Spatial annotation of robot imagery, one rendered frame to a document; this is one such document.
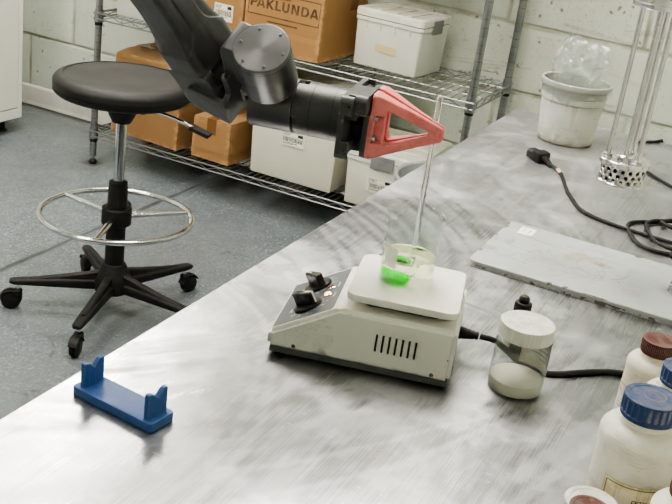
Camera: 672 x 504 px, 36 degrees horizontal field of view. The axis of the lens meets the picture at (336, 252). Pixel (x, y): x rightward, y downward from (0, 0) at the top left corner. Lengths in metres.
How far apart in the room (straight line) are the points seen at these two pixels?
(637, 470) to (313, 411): 0.32
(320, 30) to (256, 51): 2.35
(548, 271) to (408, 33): 1.99
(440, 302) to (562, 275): 0.38
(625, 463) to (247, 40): 0.52
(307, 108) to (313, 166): 2.43
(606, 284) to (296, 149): 2.18
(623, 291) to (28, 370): 1.56
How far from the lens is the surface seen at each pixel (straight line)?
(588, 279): 1.46
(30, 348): 2.67
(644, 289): 1.47
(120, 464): 0.94
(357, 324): 1.09
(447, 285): 1.14
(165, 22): 1.06
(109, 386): 1.03
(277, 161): 3.56
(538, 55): 3.57
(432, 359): 1.10
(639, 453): 0.91
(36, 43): 4.62
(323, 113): 1.06
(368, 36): 3.43
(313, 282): 1.18
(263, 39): 1.03
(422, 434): 1.03
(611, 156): 1.44
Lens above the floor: 1.29
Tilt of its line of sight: 22 degrees down
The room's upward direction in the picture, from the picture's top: 8 degrees clockwise
